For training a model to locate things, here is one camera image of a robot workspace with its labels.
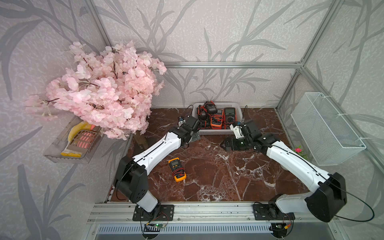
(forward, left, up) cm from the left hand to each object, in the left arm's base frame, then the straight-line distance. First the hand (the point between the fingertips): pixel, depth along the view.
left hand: (191, 136), depth 86 cm
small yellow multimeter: (-16, +7, -11) cm, 21 cm away
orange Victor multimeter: (+15, -16, -4) cm, 22 cm away
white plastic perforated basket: (+13, -9, -8) cm, 18 cm away
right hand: (-7, -19, +3) cm, 21 cm away
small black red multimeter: (+23, -7, -5) cm, 25 cm away
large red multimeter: (+21, -26, -6) cm, 34 cm away
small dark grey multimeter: (+25, -13, -1) cm, 28 cm away
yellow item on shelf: (-9, +48, +20) cm, 52 cm away
